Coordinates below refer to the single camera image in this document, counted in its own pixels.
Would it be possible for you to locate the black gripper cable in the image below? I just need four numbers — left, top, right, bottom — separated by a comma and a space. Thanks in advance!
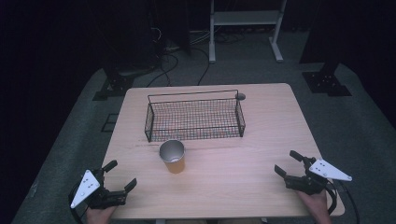
325, 179, 361, 224
67, 182, 90, 224

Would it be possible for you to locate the white metal stand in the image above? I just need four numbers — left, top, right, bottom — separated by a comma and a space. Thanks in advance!
208, 0, 288, 64

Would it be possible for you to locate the black floor cable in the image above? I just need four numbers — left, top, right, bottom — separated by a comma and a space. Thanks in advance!
190, 46, 211, 87
145, 52, 180, 89

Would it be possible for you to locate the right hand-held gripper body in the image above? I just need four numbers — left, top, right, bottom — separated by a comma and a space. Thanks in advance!
283, 156, 354, 196

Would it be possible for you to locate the black stand base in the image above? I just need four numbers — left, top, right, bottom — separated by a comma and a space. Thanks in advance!
92, 68, 157, 102

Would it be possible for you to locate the black stand base plate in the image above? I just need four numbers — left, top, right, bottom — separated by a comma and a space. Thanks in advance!
302, 70, 353, 97

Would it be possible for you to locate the black wire mesh basket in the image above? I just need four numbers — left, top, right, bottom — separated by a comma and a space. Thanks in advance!
144, 89, 247, 144

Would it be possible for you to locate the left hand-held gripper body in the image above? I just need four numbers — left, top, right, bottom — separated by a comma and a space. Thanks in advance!
69, 168, 128, 210

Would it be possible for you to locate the person's left hand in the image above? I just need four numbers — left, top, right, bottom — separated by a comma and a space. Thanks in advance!
85, 205, 119, 224

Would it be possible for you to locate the person's right hand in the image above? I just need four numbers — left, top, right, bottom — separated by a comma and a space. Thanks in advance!
295, 189, 333, 224

